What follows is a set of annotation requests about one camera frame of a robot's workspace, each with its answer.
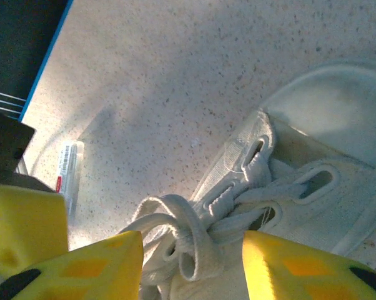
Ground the blue table edge trim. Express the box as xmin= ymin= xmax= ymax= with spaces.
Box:
xmin=18 ymin=0 xmax=74 ymax=122

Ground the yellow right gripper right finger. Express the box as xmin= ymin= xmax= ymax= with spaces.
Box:
xmin=242 ymin=231 xmax=376 ymax=300

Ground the clear packet with red label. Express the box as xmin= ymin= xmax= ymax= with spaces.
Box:
xmin=54 ymin=140 xmax=85 ymax=217

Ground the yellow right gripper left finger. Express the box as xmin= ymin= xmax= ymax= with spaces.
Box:
xmin=0 ymin=231 xmax=144 ymax=300

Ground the white canvas shoe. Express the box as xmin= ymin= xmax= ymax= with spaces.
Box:
xmin=137 ymin=59 xmax=376 ymax=300

